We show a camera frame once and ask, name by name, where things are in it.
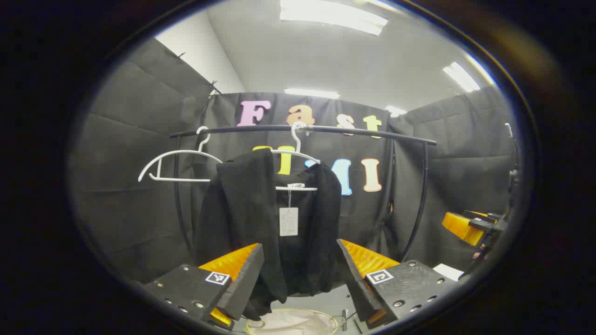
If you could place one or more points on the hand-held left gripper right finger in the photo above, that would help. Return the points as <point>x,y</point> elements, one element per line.
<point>356,279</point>

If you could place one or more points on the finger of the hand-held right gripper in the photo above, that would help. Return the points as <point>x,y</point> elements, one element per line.
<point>461,228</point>
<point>484,215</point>

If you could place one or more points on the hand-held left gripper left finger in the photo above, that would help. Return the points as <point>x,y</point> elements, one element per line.
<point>247,274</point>

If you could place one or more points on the black knit garment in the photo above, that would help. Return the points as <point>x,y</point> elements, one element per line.
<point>242,209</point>

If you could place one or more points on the white laundry hamper yellow rim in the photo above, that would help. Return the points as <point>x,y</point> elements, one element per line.
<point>293,323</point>

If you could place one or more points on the white hanger with label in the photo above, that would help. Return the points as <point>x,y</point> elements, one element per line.
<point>298,188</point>

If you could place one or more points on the plain white hanger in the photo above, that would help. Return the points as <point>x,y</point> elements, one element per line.
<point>186,179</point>

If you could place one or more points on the black metal clothes rack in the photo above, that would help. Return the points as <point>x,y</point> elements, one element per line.
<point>233,130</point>

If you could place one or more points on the white paper sheet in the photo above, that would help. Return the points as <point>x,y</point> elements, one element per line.
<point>448,271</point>

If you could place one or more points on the white paper garment tag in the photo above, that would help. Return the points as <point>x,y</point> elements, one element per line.
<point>288,222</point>

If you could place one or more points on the black backdrop cloth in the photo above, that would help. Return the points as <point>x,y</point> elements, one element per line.
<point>139,186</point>

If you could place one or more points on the large ceiling light panel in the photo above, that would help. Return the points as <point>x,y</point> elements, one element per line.
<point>333,17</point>

